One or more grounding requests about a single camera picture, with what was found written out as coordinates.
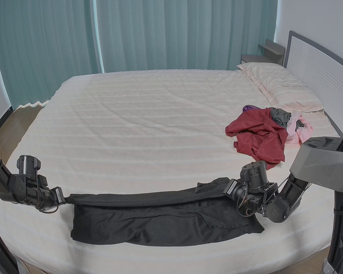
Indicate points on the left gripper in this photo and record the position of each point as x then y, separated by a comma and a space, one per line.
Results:
54, 197

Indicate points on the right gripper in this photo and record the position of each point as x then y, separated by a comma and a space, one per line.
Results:
233, 188

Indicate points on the black T-shirt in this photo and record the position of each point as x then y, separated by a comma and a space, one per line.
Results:
160, 221

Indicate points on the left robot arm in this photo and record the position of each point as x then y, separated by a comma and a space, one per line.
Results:
28, 167

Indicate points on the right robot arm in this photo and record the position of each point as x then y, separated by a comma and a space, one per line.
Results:
320, 164

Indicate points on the bed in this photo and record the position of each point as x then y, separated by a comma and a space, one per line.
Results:
145, 110

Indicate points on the dark red garment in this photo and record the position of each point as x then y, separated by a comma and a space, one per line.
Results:
254, 130

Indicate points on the purple garment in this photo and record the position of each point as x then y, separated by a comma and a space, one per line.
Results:
250, 108

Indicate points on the grey garment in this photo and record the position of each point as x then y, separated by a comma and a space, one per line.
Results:
280, 116

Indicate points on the pink garment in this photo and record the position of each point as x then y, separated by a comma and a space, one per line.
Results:
304, 134

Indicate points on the cream pillow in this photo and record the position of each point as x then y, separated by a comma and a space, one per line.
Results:
283, 84

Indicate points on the grey bedside table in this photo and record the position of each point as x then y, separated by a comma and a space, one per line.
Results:
273, 48

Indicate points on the blue-green curtain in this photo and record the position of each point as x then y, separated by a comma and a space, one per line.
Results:
188, 24
45, 38

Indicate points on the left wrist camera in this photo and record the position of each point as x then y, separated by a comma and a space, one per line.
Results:
42, 181

